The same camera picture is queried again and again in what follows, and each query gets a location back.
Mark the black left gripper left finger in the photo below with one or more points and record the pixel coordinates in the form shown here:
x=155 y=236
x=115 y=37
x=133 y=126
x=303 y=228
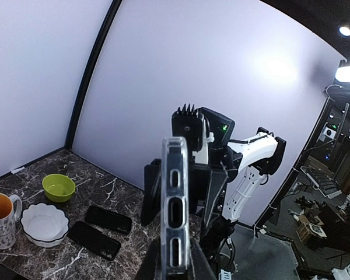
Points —
x=150 y=268

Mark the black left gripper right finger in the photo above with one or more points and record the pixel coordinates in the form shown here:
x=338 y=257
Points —
x=199 y=268

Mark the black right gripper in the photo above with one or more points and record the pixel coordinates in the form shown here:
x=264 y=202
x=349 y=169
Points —
x=205 y=183

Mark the clear magsafe phone case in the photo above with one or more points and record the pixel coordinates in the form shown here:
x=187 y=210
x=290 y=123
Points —
x=174 y=237

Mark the black phone case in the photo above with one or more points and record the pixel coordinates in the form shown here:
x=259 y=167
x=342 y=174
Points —
x=109 y=220
x=94 y=240

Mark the black phone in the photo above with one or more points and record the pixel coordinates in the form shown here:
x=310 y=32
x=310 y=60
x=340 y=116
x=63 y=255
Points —
x=8 y=274

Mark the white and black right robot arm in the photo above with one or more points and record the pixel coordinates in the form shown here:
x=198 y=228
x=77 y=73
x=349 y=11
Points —
x=261 y=156

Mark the white scalloped ceramic dish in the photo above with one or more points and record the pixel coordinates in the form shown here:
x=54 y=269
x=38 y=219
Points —
x=44 y=225

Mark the lime green bowl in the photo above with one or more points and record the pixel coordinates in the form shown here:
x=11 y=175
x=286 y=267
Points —
x=58 y=187

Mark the white spotted mug orange inside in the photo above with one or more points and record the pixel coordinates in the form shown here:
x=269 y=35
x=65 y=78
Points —
x=10 y=213

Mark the white slotted cable duct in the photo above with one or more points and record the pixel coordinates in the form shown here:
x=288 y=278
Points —
x=225 y=275

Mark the black right frame post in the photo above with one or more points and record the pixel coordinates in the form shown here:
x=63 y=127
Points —
x=88 y=72

